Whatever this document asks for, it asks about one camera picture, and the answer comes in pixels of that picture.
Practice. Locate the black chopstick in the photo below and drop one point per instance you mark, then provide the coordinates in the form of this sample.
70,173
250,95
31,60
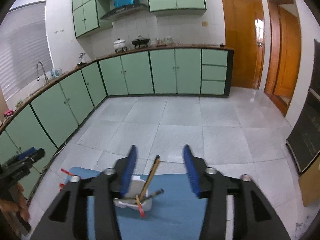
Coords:
157,193

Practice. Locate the black disinfection cabinet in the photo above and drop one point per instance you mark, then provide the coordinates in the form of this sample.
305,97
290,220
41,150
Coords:
303,142

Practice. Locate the blue table mat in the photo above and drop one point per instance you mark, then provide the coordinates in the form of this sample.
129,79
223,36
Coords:
175,214

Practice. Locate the cardboard box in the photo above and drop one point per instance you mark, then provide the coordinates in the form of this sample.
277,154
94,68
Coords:
309,183

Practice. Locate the green lower kitchen cabinets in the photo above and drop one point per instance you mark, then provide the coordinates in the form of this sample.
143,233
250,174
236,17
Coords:
51,115

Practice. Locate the open wooden door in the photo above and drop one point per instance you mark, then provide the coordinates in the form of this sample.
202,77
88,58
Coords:
285,52

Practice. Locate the closed wooden door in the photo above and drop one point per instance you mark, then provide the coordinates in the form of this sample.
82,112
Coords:
244,32

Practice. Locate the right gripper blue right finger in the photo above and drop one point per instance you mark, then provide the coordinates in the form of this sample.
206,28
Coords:
254,216

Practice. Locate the black wok with lid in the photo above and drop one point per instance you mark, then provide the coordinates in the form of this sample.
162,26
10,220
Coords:
140,42

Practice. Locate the window blind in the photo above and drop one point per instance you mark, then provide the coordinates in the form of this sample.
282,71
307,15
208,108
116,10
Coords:
24,43

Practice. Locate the white twin utensil holder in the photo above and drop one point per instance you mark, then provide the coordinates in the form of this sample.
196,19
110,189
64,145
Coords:
135,188

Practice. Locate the blue range hood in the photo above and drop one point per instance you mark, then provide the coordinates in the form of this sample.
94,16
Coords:
111,10

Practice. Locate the white cooking pot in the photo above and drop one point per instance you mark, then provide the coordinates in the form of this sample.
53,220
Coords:
120,45

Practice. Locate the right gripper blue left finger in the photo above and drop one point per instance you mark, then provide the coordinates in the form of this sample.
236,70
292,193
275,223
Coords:
67,216

